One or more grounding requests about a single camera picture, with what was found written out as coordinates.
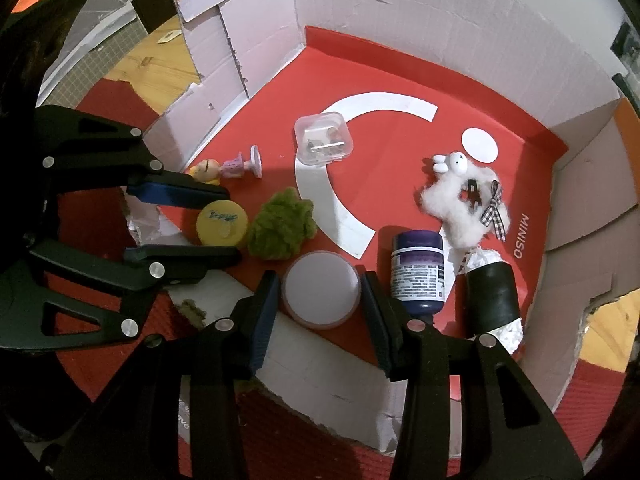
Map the red mat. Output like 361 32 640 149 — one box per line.
47 77 633 480

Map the yellow round cap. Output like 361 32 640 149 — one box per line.
196 199 249 248

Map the black roll with white paper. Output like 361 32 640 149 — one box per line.
457 247 526 356

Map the green plush lettuce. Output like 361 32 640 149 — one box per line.
247 187 318 261

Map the small clear plastic box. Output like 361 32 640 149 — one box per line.
293 112 356 167

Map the white plush toy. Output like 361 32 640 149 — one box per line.
417 151 513 251

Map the orange cardboard box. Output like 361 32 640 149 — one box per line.
122 0 640 461

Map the dark purple medicine bottle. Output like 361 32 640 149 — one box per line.
389 230 446 328

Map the small green plush piece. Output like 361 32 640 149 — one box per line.
172 299 207 328

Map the small doll figure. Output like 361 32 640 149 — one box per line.
187 145 263 186

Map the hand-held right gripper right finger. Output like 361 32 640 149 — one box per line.
361 270 586 480

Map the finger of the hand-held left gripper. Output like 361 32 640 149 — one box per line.
0 237 243 353
35 105 232 209

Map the pink jar with white lid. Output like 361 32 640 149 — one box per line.
280 251 362 331

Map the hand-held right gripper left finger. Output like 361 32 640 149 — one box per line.
52 270 281 480

